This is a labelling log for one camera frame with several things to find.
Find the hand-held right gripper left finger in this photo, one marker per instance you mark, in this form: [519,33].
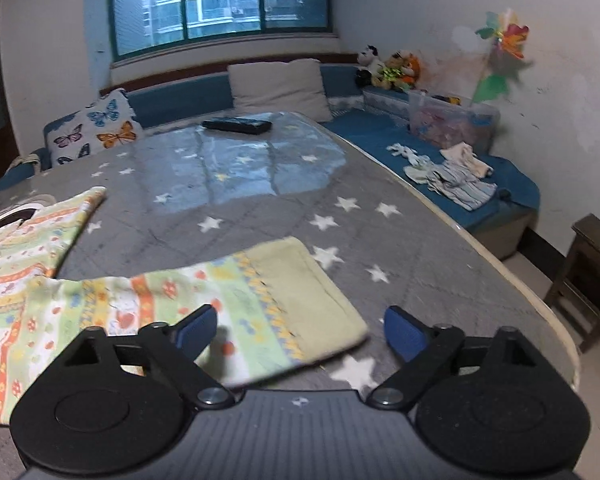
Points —
[200,329]

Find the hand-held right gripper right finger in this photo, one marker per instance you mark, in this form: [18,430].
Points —
[404,332]

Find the patterned pants with green cuffs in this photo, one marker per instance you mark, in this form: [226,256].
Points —
[130,295]

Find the beige cloth on sofa arm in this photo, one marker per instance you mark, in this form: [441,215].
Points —
[27,160]

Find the striped baby clothes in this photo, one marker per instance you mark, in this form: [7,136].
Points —
[455,185]

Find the grey star tablecloth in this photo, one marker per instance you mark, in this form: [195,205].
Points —
[260,230]

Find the small white patterned cloth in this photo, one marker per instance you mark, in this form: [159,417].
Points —
[402,151]

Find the cream cloth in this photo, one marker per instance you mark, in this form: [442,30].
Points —
[467,156]

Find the blue sofa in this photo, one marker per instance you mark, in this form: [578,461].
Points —
[380,132]

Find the dark wooden stool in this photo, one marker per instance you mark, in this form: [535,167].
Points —
[592,260]

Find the black remote control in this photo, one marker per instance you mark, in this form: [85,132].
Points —
[236,125]

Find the clear plastic storage box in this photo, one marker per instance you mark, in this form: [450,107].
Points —
[450,120]

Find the round built-in induction cooker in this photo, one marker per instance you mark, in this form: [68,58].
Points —
[10,212]

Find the butterfly print pillow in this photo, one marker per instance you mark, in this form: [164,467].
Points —
[92,127]

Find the beige pillow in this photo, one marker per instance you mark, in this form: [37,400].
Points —
[279,89]

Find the orange plush toy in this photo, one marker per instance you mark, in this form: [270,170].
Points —
[414,72]

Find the brown plush bear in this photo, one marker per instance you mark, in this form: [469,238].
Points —
[392,72]

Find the colourful pinwheel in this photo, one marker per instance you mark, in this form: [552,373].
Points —
[505,42]

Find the green framed window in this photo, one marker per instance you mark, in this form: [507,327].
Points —
[220,0]

